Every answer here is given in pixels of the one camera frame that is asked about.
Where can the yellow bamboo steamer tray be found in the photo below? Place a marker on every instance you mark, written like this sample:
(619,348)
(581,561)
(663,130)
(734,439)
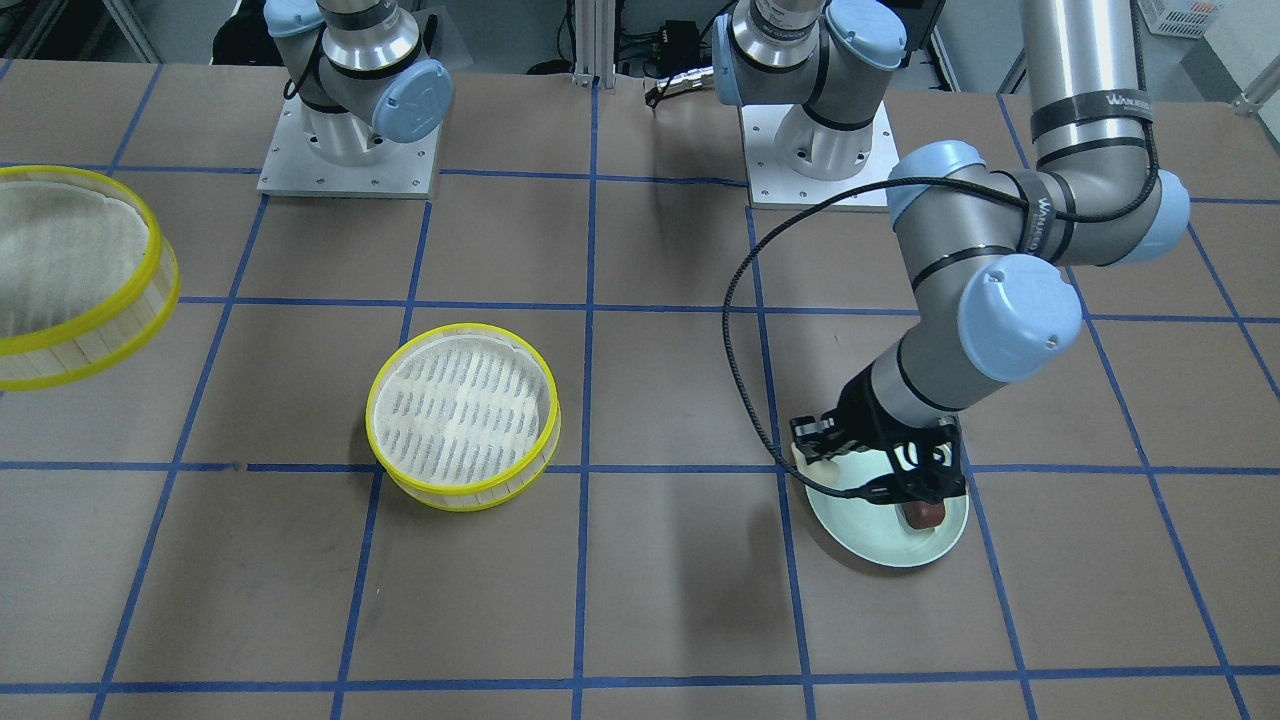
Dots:
(464,417)

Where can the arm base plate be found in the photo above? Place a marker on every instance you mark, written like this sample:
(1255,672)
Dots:
(793,163)
(337,156)

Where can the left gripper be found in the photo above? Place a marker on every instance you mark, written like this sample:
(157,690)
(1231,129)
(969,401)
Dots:
(858,414)

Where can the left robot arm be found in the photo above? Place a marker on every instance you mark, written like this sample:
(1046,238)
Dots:
(985,249)

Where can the aluminium frame post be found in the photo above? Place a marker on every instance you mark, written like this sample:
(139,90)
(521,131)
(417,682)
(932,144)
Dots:
(594,39)

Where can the light green plate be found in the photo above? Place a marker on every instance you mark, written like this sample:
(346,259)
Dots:
(878,533)

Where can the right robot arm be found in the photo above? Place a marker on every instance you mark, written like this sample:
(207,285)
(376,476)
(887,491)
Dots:
(363,73)

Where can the brown bun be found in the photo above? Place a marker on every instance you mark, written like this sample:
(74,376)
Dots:
(920,515)

